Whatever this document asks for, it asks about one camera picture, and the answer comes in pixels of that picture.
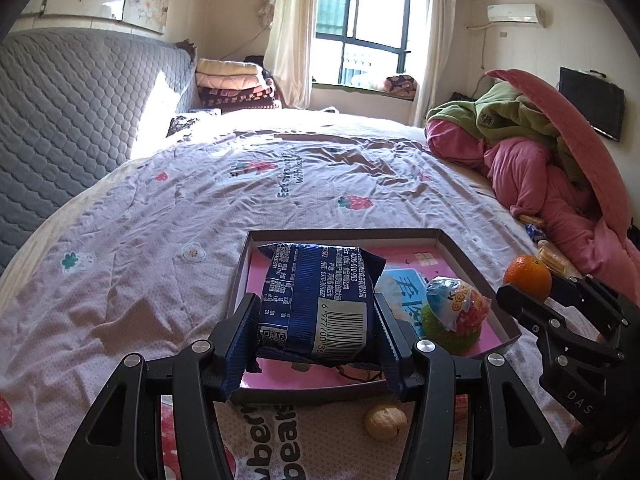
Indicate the orange snack packet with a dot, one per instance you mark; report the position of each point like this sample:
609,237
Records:
533,221

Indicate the pink pillow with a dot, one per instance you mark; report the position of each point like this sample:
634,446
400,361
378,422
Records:
584,144

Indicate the green blanket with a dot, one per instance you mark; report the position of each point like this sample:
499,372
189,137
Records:
503,113

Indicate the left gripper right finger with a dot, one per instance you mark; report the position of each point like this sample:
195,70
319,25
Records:
507,436

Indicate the orange mandarin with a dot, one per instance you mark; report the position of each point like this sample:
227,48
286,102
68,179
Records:
529,275

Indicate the red surprise egg toy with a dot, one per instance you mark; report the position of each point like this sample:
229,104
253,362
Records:
459,307

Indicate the brown walnut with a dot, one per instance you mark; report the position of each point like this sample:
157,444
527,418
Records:
384,422

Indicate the pink duvet pile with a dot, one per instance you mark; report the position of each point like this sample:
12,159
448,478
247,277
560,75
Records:
525,181

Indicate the blue surprise egg toy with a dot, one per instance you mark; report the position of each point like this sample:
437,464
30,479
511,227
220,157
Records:
460,407

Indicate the pink and blue book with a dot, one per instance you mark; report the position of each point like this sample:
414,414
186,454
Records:
430,259

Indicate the cream curtain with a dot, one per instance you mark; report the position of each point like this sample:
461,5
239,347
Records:
439,26
292,27

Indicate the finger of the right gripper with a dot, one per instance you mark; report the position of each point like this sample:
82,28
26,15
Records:
604,308
555,339

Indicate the window with dark frame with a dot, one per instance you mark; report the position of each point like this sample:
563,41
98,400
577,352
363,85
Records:
360,42

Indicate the pink strawberry bed sheet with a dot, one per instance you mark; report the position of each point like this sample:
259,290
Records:
149,265

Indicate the right cream curtain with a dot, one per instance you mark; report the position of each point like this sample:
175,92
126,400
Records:
439,26

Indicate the white air conditioner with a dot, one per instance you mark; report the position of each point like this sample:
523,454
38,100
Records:
516,13

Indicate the grey quilted headboard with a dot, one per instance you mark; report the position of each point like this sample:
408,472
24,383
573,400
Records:
75,102

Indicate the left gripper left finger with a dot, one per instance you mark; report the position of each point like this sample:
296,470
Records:
121,434

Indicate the folded cloth on windowsill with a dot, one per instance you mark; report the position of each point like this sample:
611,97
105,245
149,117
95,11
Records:
403,86

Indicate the stack of folded blankets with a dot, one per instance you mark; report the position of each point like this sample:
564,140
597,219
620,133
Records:
231,85

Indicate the dark cardboard box tray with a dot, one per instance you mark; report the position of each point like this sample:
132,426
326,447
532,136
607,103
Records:
500,331

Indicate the yellow snack packet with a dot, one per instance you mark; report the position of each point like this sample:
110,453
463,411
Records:
550,256

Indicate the black wall television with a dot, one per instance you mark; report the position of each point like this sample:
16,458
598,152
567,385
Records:
601,102

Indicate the left cream curtain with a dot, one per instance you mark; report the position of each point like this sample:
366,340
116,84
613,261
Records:
292,27

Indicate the blue candy wrapper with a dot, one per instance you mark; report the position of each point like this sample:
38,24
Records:
535,233

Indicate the blue snack packet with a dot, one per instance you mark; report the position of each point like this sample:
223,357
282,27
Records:
317,304

